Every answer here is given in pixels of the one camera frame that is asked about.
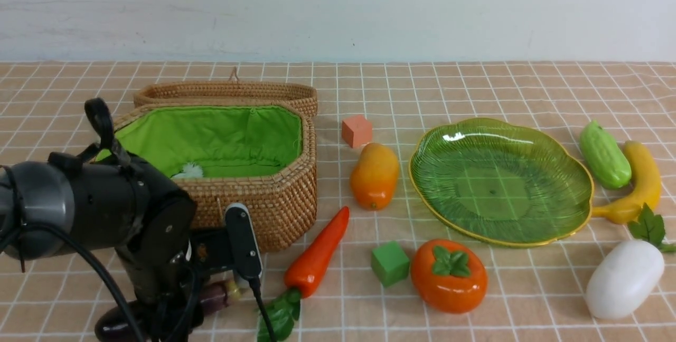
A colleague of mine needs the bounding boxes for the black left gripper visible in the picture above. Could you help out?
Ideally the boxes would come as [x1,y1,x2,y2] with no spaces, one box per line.
[49,98,233,341]

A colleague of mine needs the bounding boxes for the purple eggplant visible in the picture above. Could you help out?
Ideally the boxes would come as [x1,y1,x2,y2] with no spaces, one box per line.
[95,279,244,341]

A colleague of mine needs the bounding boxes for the orange carrot with leaves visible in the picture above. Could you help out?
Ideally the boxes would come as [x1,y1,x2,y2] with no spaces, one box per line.
[257,206,350,341]

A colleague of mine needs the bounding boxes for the orange yellow mango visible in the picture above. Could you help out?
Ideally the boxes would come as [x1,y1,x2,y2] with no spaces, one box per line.
[350,142,400,211]

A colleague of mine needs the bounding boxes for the orange persimmon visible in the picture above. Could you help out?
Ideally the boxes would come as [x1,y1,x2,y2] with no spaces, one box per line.
[410,239,488,314]

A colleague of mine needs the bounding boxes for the green cucumber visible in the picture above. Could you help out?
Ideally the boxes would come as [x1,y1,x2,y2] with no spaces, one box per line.
[579,120,632,190]

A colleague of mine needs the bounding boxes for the white radish with leaf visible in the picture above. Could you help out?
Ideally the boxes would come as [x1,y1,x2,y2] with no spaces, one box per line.
[585,203,674,319]

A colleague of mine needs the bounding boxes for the yellow banana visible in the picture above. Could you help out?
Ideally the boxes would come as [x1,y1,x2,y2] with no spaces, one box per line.
[591,140,662,224]

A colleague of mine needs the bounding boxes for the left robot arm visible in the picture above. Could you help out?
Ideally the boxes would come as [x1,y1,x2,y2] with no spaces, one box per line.
[2,98,234,341]

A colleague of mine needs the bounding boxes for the woven wicker basket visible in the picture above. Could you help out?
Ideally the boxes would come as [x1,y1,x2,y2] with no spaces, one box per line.
[113,100,318,253]

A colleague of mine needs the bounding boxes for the woven basket lid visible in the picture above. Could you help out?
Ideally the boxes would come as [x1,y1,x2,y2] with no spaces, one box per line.
[133,68,318,117]

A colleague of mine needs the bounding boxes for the orange foam cube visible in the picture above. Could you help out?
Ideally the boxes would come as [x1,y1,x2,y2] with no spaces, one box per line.
[341,114,373,149]

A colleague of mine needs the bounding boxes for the green foam cube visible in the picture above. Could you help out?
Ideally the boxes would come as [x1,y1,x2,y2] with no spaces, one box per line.
[370,241,410,288]

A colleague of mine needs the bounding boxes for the beige checkered tablecloth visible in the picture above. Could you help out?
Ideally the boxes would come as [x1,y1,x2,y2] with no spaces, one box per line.
[1,61,675,341]

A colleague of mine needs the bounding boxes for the green glass leaf plate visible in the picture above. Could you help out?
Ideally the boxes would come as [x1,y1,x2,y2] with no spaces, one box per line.
[408,118,594,248]

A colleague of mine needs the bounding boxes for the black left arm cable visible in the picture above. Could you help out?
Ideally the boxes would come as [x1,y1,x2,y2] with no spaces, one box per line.
[0,223,146,342]

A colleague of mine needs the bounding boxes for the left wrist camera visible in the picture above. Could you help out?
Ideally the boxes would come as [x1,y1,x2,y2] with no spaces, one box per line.
[224,203,262,282]

